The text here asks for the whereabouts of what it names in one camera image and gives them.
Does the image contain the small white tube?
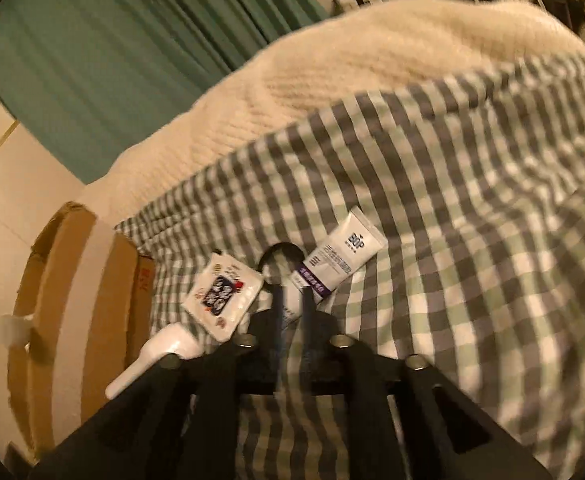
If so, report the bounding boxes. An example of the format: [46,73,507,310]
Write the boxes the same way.
[267,255,305,331]

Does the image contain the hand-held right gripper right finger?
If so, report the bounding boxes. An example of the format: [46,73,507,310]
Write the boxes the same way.
[302,309,555,480]

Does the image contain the white plastic nozzle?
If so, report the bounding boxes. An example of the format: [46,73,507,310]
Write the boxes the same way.
[105,322,204,401]

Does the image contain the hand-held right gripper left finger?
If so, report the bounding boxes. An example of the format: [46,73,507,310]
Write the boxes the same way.
[27,305,280,480]

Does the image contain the wide green curtain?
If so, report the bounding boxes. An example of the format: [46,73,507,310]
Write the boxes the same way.
[0,0,330,186]

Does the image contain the white snack packet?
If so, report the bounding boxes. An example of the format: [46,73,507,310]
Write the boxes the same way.
[181,250,264,343]

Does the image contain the black ring object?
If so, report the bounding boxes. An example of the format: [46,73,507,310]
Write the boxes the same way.
[256,242,314,321]

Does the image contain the checked bed sheet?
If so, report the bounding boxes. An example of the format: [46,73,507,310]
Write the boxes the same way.
[115,52,585,480]

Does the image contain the brown cardboard box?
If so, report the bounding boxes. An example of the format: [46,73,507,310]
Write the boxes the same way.
[5,201,156,466]

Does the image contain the cream fluffy blanket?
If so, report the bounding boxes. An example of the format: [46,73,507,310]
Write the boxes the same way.
[80,0,585,221]

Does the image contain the white squeeze tube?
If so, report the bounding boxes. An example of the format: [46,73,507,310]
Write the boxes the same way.
[291,206,387,303]

